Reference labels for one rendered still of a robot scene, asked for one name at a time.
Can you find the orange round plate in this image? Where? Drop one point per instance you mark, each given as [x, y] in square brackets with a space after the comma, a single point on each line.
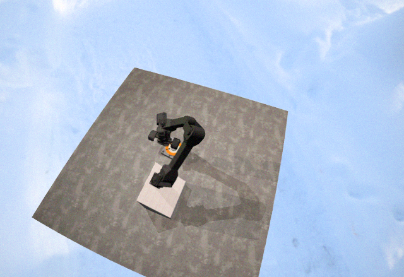
[170, 152]

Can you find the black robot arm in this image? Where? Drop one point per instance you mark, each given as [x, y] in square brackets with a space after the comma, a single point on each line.
[193, 135]

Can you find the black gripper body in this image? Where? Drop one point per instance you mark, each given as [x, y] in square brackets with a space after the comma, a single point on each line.
[166, 140]

